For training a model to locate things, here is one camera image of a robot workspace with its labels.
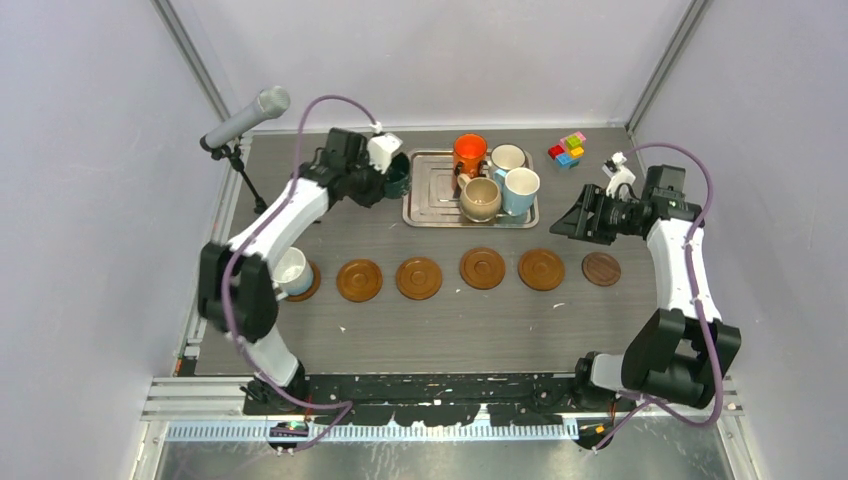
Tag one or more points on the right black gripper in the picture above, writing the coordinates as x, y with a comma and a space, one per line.
576, 224

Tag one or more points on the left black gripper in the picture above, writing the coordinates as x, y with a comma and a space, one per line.
374, 194

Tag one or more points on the dark wooden coaster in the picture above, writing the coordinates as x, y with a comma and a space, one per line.
601, 269

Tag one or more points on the dark green mug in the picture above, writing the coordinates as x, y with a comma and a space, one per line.
398, 177

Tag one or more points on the orange brown coaster front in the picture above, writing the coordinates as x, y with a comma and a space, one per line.
541, 269

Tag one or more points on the orange brown coaster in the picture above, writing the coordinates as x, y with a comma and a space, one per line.
541, 269
306, 285

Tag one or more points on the metal tray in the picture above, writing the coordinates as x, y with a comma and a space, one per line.
432, 201

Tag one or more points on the white blue mug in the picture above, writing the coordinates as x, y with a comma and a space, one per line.
287, 269

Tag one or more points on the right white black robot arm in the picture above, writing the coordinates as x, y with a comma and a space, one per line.
685, 347

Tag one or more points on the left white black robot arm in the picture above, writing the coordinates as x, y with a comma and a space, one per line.
236, 292

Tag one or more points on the colourful block puzzle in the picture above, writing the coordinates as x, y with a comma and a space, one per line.
568, 152

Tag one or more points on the light blue mug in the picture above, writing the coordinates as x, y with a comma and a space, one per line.
519, 187

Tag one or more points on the grey microphone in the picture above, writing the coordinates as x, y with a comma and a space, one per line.
269, 104

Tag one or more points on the cream white mug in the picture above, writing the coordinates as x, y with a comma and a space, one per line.
506, 157

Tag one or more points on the beige mug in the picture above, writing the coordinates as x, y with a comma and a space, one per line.
480, 198

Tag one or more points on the orange mug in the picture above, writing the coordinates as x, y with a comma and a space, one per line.
469, 155

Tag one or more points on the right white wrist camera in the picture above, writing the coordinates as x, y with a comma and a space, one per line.
621, 178

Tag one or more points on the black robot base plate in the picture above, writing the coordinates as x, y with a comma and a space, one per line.
509, 399

